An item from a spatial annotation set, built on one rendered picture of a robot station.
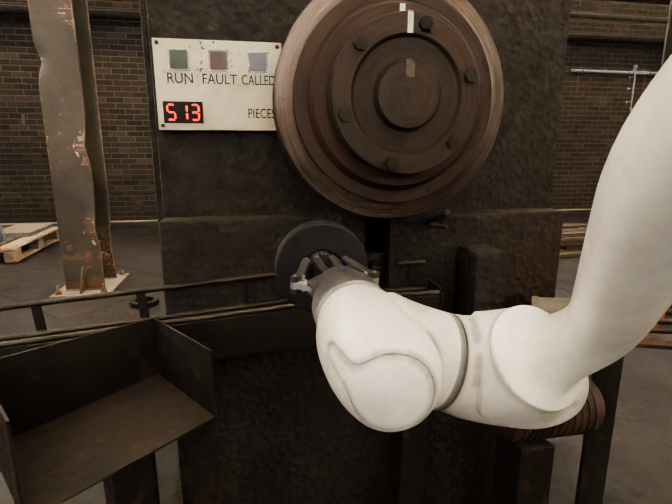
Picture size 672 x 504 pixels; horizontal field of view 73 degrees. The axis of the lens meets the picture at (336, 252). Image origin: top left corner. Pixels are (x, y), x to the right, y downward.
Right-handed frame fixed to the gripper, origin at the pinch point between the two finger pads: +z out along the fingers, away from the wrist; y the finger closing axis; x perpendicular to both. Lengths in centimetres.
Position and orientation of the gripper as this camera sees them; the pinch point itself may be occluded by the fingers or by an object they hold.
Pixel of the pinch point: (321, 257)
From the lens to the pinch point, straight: 76.4
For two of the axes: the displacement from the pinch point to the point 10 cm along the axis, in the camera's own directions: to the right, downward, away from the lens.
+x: 0.1, -9.6, -2.7
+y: 9.8, -0.4, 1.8
